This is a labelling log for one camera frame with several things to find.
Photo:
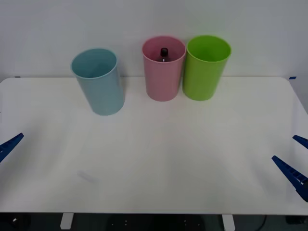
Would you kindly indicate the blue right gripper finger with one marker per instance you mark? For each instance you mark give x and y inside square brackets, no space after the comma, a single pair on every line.
[292,174]
[302,142]

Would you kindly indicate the pale blue plastic bin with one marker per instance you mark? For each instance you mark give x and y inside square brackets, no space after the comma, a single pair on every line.
[101,96]

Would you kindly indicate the pink plastic bin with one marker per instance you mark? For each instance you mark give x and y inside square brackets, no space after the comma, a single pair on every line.
[161,81]

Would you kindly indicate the white table leg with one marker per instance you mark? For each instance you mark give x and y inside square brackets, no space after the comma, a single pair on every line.
[66,221]
[228,222]

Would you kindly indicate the green plastic bin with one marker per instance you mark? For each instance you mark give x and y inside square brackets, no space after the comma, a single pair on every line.
[202,79]

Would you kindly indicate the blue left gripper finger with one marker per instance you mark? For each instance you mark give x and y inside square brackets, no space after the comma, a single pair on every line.
[9,146]

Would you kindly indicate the plastic bottle with dark drink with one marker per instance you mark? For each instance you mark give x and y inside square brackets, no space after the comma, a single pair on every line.
[164,55]

